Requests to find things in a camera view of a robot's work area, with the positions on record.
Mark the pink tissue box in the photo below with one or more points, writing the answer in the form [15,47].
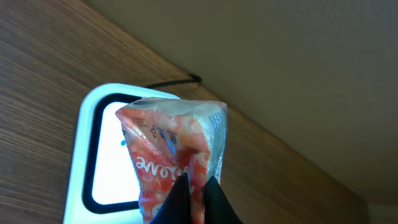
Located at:
[167,138]

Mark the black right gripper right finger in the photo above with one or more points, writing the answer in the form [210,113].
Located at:
[217,208]

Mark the white barcode scanner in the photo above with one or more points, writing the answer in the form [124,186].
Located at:
[103,186]

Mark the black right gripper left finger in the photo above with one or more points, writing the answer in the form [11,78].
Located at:
[176,207]

